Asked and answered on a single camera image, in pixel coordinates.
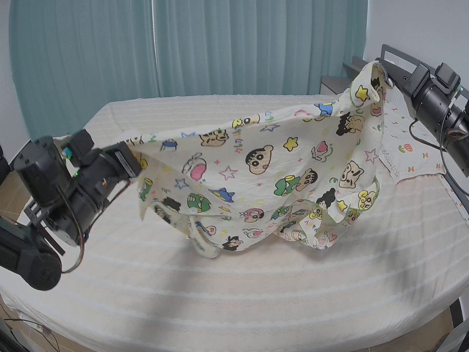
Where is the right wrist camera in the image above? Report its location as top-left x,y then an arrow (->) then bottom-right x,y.
434,63 -> 461,94

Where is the white printed pillow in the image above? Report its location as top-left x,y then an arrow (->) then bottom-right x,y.
381,100 -> 446,185

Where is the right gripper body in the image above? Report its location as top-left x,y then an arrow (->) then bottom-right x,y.
410,64 -> 457,131

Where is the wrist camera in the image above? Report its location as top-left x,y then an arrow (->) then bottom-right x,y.
62,130 -> 95,168
434,63 -> 461,94

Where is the white printed pyjama top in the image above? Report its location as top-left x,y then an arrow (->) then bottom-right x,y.
126,60 -> 394,259

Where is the grey bedside table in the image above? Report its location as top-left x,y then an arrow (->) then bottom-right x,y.
320,56 -> 368,95

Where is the bed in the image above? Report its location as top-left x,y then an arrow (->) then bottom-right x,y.
0,44 -> 469,352

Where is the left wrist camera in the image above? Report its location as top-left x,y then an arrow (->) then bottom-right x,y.
62,130 -> 95,168

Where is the black cable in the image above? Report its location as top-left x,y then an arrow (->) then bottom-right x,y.
409,119 -> 469,201
62,179 -> 133,274

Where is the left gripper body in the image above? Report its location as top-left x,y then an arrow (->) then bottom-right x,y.
75,142 -> 143,212

